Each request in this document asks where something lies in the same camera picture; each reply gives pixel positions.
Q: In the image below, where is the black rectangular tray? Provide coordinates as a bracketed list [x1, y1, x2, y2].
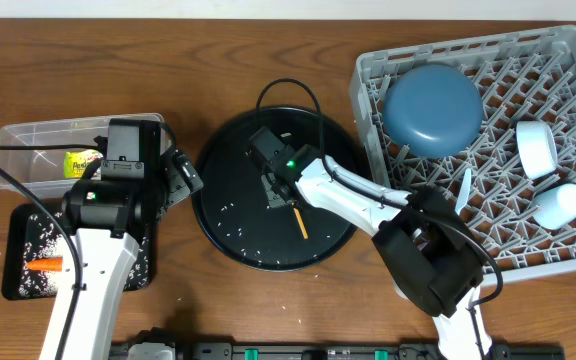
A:
[1, 204, 155, 301]

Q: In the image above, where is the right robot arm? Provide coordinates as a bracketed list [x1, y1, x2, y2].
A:
[249, 145, 492, 359]

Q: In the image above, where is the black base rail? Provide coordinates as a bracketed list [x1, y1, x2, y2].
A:
[110, 328, 567, 360]

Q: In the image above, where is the light blue cup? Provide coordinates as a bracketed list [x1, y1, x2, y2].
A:
[533, 184, 576, 230]

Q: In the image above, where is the wooden chopstick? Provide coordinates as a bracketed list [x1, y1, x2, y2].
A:
[293, 207, 309, 240]

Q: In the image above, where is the clear plastic bin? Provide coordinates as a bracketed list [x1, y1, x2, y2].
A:
[0, 112, 173, 200]

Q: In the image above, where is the orange carrot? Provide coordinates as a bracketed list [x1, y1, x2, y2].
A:
[26, 257, 63, 272]

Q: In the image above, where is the yellow foil snack wrapper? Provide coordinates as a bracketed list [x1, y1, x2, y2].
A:
[63, 149, 102, 179]

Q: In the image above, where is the white plastic knife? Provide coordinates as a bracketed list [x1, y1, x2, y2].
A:
[455, 168, 472, 215]

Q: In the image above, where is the grey plastic dishwasher rack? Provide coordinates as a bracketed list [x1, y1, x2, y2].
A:
[349, 25, 576, 283]

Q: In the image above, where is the round black serving tray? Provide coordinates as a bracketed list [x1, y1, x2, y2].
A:
[192, 106, 369, 272]

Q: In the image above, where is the pile of white rice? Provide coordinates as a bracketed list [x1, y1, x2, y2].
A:
[12, 213, 153, 299]

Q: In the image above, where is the dark blue plate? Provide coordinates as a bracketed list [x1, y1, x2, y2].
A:
[382, 65, 484, 159]

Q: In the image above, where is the light blue bowl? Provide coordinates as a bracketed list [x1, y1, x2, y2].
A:
[516, 121, 558, 179]

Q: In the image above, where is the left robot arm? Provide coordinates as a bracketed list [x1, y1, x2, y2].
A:
[40, 119, 203, 359]

